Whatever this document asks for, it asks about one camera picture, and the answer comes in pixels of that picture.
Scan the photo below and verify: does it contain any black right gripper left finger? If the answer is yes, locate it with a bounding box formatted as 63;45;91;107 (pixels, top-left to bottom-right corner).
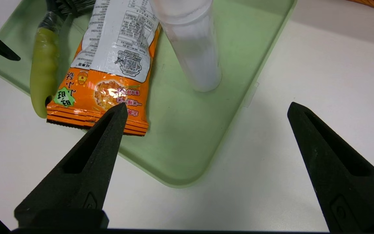
14;103;129;230

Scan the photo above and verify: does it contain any white bottle with grey cap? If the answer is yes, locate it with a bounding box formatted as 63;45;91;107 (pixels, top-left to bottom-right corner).
148;0;222;92

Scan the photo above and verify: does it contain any light green plastic tray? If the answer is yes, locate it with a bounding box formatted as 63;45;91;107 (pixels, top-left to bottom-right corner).
0;0;298;188

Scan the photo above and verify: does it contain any grey brush with green handle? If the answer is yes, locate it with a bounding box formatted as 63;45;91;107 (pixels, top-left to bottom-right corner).
30;0;96;119

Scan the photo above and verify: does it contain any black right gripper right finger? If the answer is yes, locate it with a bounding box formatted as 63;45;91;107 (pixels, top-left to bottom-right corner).
287;101;374;233

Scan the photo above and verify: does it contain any orange snack bag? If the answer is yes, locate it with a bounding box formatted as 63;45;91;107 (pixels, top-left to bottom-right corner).
46;0;161;136

